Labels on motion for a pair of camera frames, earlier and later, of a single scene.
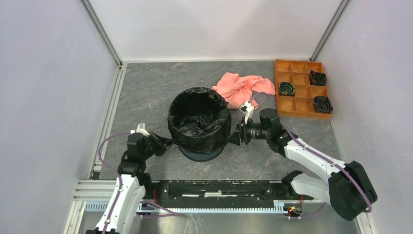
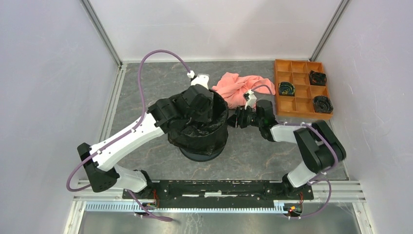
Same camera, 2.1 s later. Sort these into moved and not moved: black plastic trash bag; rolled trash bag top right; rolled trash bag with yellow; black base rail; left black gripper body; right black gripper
Moved: right black gripper; left black gripper body
Not moved: rolled trash bag with yellow; black plastic trash bag; rolled trash bag top right; black base rail
